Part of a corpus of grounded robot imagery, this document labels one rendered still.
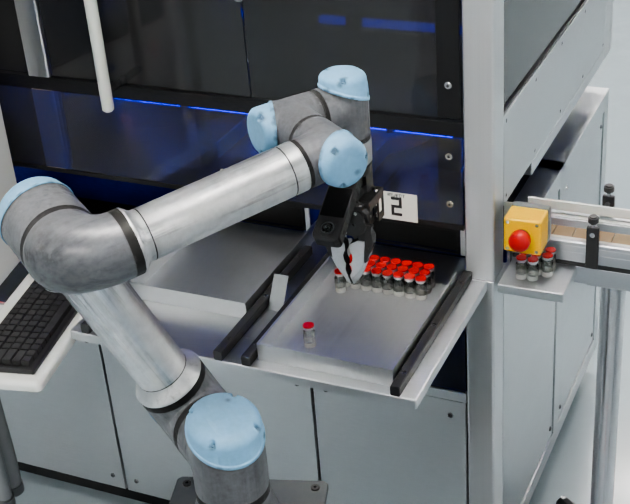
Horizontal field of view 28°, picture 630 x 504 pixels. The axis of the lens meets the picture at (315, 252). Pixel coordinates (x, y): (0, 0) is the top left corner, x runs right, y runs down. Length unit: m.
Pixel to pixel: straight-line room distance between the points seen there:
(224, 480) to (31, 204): 0.50
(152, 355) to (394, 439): 0.96
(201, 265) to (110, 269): 0.92
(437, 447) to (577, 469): 0.73
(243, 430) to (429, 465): 0.95
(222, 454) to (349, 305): 0.61
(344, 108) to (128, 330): 0.46
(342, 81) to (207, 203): 0.33
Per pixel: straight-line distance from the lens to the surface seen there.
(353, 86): 1.89
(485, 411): 2.62
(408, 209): 2.42
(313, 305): 2.39
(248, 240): 2.64
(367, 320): 2.34
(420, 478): 2.80
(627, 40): 6.12
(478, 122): 2.29
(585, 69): 3.00
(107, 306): 1.84
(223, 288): 2.48
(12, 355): 2.49
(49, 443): 3.33
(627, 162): 4.93
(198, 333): 2.36
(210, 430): 1.89
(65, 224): 1.68
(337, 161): 1.74
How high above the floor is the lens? 2.16
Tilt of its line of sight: 30 degrees down
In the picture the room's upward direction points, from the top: 5 degrees counter-clockwise
